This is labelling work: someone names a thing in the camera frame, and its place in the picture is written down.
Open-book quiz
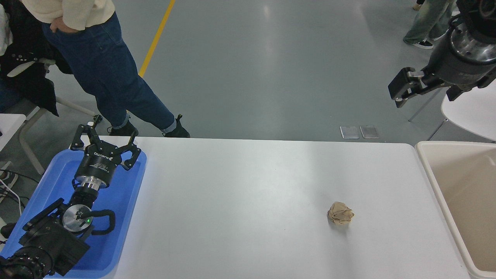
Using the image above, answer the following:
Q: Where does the tan paper ball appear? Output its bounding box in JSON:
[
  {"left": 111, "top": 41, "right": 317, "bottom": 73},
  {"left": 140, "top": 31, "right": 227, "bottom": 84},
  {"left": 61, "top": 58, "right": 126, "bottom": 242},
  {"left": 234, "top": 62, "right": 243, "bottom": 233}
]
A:
[{"left": 327, "top": 201, "right": 355, "bottom": 227}]

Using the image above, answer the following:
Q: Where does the large pale bin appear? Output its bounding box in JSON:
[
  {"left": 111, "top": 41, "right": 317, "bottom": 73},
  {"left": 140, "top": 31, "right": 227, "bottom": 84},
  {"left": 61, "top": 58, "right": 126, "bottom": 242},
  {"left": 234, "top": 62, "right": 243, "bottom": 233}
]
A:
[{"left": 415, "top": 141, "right": 496, "bottom": 279}]

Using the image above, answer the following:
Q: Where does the black cable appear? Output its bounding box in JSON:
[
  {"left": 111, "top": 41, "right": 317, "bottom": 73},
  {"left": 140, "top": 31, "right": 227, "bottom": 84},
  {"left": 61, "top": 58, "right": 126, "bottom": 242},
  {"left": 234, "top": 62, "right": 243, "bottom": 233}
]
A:
[{"left": 0, "top": 169, "right": 31, "bottom": 184}]

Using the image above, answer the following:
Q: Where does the blue plastic tray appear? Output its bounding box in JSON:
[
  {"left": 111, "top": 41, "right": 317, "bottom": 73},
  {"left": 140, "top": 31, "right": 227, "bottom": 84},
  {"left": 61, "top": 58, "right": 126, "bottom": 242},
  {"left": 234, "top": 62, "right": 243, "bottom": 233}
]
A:
[{"left": 0, "top": 149, "right": 148, "bottom": 279}]

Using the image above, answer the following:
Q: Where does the silver floor plate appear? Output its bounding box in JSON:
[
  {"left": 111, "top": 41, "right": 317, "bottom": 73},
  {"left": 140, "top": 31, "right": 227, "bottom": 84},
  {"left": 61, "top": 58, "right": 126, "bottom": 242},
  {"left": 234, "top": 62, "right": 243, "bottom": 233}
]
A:
[
  {"left": 360, "top": 125, "right": 380, "bottom": 139},
  {"left": 340, "top": 126, "right": 360, "bottom": 140}
]

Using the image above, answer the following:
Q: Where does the white tube-frame chair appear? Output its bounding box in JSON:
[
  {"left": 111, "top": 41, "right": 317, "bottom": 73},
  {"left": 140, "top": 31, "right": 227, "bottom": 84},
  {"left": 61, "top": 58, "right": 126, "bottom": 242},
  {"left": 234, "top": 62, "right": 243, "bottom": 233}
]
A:
[{"left": 7, "top": 57, "right": 103, "bottom": 176}]

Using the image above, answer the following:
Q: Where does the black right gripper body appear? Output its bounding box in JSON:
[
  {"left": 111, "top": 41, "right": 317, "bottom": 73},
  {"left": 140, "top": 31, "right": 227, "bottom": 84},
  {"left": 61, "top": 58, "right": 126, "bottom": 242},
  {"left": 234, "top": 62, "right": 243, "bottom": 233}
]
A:
[{"left": 425, "top": 33, "right": 496, "bottom": 87}]

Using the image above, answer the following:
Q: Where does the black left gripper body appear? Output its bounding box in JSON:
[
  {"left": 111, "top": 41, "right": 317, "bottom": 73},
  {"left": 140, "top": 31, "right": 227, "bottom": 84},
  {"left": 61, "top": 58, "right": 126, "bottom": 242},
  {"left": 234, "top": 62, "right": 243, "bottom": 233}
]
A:
[{"left": 74, "top": 142, "right": 122, "bottom": 183}]

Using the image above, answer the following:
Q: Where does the white curved chair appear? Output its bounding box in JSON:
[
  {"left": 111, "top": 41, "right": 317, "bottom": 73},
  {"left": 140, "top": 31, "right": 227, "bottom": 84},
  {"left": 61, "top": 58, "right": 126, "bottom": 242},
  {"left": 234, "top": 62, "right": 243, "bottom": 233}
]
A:
[{"left": 409, "top": 79, "right": 496, "bottom": 142}]

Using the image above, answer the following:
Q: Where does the person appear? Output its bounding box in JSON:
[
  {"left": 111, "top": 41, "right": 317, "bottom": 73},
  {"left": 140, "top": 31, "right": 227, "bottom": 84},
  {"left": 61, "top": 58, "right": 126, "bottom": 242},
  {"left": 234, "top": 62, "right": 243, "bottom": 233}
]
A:
[
  {"left": 21, "top": 0, "right": 191, "bottom": 138},
  {"left": 403, "top": 0, "right": 457, "bottom": 50},
  {"left": 0, "top": 0, "right": 74, "bottom": 117}
]

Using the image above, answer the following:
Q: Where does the person's right hand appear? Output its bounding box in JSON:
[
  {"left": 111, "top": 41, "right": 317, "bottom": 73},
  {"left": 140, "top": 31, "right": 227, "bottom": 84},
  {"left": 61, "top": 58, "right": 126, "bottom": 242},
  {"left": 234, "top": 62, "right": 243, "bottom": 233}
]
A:
[{"left": 50, "top": 18, "right": 79, "bottom": 34}]

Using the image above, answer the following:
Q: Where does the white cable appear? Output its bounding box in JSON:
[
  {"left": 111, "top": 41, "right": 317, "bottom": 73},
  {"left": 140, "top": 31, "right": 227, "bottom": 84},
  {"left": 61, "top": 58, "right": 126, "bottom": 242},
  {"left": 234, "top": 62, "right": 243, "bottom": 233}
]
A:
[{"left": 0, "top": 178, "right": 24, "bottom": 216}]

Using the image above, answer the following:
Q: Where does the small black floor object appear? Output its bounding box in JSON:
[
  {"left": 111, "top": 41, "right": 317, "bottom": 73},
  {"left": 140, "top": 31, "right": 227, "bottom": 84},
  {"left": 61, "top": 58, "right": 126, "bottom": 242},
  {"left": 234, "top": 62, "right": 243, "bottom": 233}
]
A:
[{"left": 0, "top": 222, "right": 17, "bottom": 239}]

